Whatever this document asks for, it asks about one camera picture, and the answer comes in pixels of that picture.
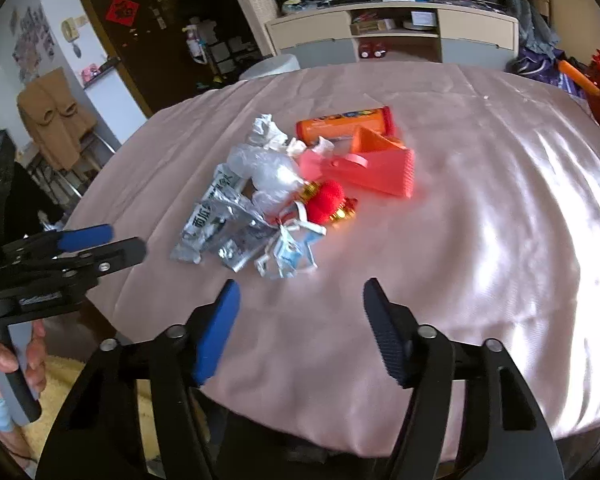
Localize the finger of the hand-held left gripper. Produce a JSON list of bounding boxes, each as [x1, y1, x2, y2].
[[2, 224, 115, 263], [60, 236, 147, 286]]

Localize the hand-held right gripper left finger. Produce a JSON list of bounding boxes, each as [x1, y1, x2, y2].
[[35, 279, 242, 480]]

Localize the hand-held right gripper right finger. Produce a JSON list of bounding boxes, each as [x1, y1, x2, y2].
[[362, 277, 566, 480]]

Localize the small silver foil packet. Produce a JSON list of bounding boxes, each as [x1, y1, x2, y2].
[[215, 222, 277, 273]]

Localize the large silver foil packet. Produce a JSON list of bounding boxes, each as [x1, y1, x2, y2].
[[170, 162, 253, 264]]

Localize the red pompom lantern ornament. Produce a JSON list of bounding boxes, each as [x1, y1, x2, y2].
[[295, 179, 359, 227]]

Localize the pink plastic dustpan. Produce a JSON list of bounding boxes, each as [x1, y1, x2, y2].
[[297, 147, 417, 202]]

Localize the clear plastic bag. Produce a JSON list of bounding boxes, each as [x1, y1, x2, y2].
[[227, 144, 307, 211]]

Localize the white paper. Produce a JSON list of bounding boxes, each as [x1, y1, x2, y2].
[[247, 114, 289, 151]]

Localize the small white tissue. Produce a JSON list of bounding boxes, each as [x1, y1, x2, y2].
[[285, 136, 336, 159]]

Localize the orange cylindrical can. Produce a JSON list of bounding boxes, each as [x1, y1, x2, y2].
[[295, 106, 396, 145]]

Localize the metal clothes rack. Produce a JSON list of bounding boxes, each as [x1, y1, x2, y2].
[[27, 125, 121, 196]]

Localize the yellow fluffy cloth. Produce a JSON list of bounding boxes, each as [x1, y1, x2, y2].
[[45, 355, 146, 461]]

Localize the pink satin tablecloth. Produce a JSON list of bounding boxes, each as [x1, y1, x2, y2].
[[62, 60, 600, 463]]

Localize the brown coat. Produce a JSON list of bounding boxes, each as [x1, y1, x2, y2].
[[17, 67, 98, 171]]

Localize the dark brown door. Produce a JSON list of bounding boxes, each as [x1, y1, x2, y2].
[[67, 0, 261, 121]]

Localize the white toy figure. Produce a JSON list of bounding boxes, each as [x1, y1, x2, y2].
[[185, 17, 208, 64]]

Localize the red diamond door sticker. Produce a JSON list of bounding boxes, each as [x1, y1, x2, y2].
[[104, 0, 140, 27]]

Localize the white round stool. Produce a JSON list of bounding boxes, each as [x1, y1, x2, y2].
[[240, 54, 301, 81]]

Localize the beige woven folding panel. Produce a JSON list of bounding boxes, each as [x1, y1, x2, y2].
[[219, 0, 276, 56]]

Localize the beige and grey TV cabinet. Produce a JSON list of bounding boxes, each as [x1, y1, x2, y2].
[[265, 0, 521, 73]]

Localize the purple bag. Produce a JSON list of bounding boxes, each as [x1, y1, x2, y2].
[[505, 45, 581, 96]]

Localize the red and beige box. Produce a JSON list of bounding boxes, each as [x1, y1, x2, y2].
[[350, 19, 398, 36]]

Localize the white router box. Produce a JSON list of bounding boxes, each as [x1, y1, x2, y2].
[[402, 12, 438, 28]]

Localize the orange stick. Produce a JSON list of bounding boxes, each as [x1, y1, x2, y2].
[[557, 60, 600, 96]]

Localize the grey blue clothes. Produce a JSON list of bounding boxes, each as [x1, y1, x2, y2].
[[500, 0, 561, 61]]

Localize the beige wall intercom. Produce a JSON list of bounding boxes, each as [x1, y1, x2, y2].
[[61, 16, 88, 43]]

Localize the wall photo collage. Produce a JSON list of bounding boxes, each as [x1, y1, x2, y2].
[[11, 4, 56, 68]]

